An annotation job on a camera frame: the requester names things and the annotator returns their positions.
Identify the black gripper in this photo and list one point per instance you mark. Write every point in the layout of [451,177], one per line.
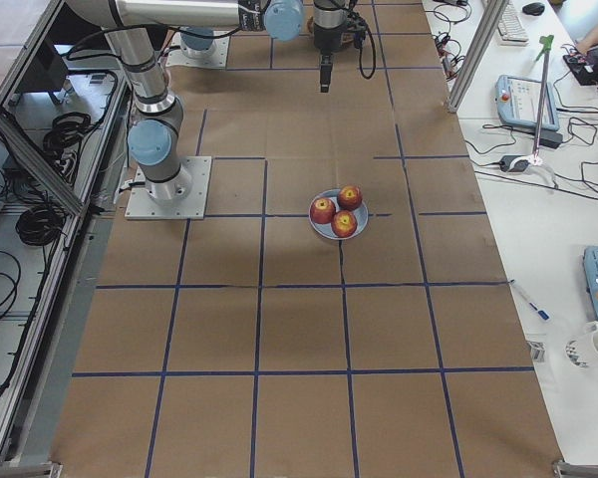
[324,36]

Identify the red apple plate far right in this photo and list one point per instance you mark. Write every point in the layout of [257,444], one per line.
[350,197]

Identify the red apple plate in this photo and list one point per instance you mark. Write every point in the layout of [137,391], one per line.
[322,210]
[344,224]
[350,197]

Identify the red apple plate far left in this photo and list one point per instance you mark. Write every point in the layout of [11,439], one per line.
[322,210]

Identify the red apple plate near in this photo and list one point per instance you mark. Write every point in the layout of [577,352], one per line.
[344,224]

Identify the light blue plate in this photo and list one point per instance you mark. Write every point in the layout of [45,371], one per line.
[361,214]

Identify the white keyboard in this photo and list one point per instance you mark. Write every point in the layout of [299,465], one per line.
[509,28]

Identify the teach pendant far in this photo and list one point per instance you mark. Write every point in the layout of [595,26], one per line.
[517,103]

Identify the black computer mouse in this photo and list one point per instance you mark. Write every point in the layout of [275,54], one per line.
[533,8]

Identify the pink stick green tip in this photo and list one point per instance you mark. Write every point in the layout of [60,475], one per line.
[546,43]

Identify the black power adapter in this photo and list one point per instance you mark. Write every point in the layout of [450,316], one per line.
[548,138]

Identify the black device on desk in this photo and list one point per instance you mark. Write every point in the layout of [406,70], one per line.
[584,68]

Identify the blue white pen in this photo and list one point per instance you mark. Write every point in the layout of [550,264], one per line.
[540,312]

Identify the small metal clip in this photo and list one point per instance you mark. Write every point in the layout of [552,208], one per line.
[536,350]

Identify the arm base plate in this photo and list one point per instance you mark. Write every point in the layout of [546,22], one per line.
[215,57]
[184,197]

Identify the aluminium frame post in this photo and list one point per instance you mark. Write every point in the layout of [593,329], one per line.
[482,36]

